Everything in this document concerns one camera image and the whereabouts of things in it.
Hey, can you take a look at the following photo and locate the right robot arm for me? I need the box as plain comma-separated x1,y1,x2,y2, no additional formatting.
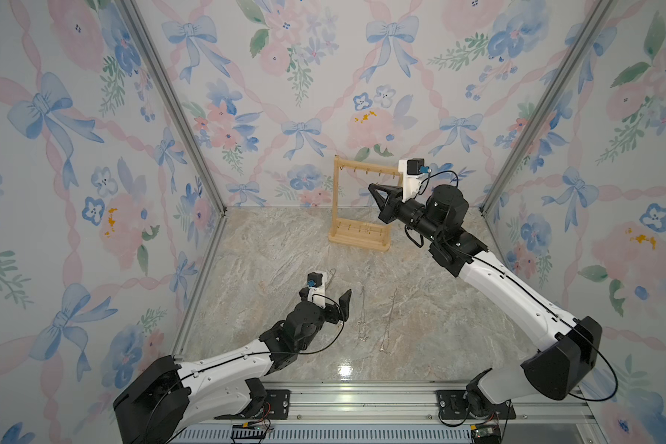
368,184,602,417

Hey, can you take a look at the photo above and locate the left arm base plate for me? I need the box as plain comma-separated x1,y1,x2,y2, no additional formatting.
237,390,292,420

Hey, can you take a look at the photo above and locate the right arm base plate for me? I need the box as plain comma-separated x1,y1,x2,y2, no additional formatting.
435,390,517,420

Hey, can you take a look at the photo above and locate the aluminium mounting rail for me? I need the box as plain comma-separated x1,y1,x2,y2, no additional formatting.
123,379,603,444

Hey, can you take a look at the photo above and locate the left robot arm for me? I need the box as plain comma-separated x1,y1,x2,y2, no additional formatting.
113,290,353,443

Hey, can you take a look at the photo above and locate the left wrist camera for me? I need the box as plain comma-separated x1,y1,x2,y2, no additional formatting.
305,271,329,308

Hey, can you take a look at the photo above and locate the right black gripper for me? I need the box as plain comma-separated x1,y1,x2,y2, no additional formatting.
371,180,442,245

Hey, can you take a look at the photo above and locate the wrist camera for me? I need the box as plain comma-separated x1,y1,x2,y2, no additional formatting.
305,271,329,308
398,158,429,203

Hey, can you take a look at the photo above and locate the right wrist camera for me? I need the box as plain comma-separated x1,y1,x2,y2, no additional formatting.
398,158,429,203

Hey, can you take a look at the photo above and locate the right aluminium corner post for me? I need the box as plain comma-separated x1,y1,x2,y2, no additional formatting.
479,0,616,218

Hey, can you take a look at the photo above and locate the aluminium corner post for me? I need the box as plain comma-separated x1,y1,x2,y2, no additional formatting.
479,0,616,218
116,0,227,218

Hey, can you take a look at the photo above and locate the wooden jewelry display stand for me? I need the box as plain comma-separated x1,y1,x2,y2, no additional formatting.
327,155,401,252

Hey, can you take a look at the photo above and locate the left aluminium corner post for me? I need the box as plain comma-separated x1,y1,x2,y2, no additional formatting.
116,0,227,218

